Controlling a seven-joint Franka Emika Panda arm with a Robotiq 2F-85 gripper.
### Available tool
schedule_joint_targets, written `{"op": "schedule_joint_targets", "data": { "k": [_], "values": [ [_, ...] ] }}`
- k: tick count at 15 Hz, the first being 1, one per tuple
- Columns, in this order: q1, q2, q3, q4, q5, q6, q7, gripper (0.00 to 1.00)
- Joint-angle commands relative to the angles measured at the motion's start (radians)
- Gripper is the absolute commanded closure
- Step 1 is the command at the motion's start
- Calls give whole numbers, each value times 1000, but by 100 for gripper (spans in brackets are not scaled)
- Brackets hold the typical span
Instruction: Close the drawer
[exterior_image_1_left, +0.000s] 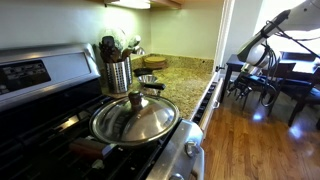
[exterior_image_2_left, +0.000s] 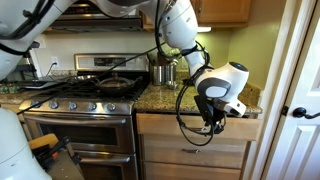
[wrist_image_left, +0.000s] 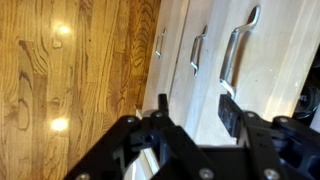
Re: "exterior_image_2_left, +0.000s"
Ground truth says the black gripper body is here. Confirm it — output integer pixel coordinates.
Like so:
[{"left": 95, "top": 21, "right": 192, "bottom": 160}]
[{"left": 194, "top": 95, "right": 224, "bottom": 128}]

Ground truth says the wooden spice drawer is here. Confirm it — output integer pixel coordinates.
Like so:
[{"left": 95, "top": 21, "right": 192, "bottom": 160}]
[{"left": 135, "top": 112, "right": 262, "bottom": 142}]

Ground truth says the plain wooden cabinet drawer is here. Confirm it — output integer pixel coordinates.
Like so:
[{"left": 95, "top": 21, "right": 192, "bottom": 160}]
[
  {"left": 141, "top": 134, "right": 248, "bottom": 169},
  {"left": 143, "top": 162, "right": 243, "bottom": 180}
]

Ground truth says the black door lever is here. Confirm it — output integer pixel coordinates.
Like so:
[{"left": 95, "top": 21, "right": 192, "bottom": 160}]
[{"left": 292, "top": 106, "right": 320, "bottom": 120}]

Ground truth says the white panel door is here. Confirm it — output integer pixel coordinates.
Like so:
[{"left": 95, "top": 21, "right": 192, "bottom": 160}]
[{"left": 261, "top": 0, "right": 320, "bottom": 180}]

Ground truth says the under-cabinet light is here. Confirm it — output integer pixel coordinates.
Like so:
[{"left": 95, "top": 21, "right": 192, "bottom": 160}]
[{"left": 196, "top": 26, "right": 213, "bottom": 33}]

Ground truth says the frying pan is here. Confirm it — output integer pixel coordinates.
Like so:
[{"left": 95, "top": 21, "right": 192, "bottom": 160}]
[{"left": 94, "top": 75, "right": 144, "bottom": 96}]

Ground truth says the stainless steel gas stove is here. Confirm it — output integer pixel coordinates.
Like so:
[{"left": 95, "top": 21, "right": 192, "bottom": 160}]
[{"left": 19, "top": 53, "right": 151, "bottom": 180}]

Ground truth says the steel range hood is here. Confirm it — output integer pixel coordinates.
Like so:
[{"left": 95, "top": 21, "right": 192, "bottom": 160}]
[{"left": 43, "top": 3, "right": 145, "bottom": 33}]

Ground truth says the grey board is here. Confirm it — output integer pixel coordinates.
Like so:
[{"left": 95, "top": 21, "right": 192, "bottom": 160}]
[{"left": 46, "top": 149, "right": 86, "bottom": 180}]

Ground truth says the yellow block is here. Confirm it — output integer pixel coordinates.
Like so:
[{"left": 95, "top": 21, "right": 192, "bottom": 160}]
[{"left": 28, "top": 133, "right": 60, "bottom": 151}]

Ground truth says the white robot body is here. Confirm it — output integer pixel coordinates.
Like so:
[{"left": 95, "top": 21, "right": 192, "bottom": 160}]
[{"left": 0, "top": 0, "right": 56, "bottom": 56}]

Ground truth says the silver spice drawer handle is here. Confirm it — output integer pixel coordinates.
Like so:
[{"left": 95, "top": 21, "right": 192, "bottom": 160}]
[{"left": 194, "top": 125, "right": 213, "bottom": 132}]

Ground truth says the looped black gripper cable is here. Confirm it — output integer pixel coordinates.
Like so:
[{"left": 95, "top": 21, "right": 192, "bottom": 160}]
[{"left": 174, "top": 39, "right": 229, "bottom": 147}]

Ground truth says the silver cabinet drawer handle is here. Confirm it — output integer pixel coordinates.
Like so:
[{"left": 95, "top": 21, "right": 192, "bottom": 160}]
[{"left": 181, "top": 148, "right": 203, "bottom": 155}]

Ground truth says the white door frame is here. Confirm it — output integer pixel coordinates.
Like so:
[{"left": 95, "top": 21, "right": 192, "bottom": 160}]
[{"left": 243, "top": 0, "right": 316, "bottom": 180}]

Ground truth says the wooden wall cabinet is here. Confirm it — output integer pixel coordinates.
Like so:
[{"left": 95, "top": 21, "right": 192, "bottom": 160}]
[{"left": 191, "top": 0, "right": 253, "bottom": 28}]

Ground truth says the stove drawer handle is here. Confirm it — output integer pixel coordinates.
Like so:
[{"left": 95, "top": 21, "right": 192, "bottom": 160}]
[{"left": 78, "top": 154, "right": 133, "bottom": 165}]

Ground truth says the oven door handle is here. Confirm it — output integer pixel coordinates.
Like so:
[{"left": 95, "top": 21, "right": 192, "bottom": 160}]
[{"left": 23, "top": 114, "right": 128, "bottom": 126}]

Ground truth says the white wall outlet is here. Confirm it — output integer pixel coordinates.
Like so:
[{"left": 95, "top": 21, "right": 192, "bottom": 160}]
[{"left": 50, "top": 55, "right": 60, "bottom": 68}]

